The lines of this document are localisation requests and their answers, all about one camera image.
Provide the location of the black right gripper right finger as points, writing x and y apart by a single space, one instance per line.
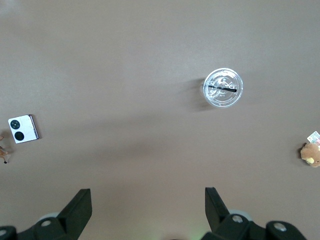
220 220

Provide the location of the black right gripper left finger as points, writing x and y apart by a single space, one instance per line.
72 215

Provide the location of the small brown lion statue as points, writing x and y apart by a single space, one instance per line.
3 151

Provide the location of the lavender box with black dots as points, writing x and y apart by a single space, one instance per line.
26 127

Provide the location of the brown plush toy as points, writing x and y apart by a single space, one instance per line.
311 153

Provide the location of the clear plastic cup with lid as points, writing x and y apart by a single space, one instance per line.
215 98

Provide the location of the small printed paper tag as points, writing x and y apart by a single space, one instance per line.
314 137

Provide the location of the black drinking straw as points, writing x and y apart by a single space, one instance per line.
222 88

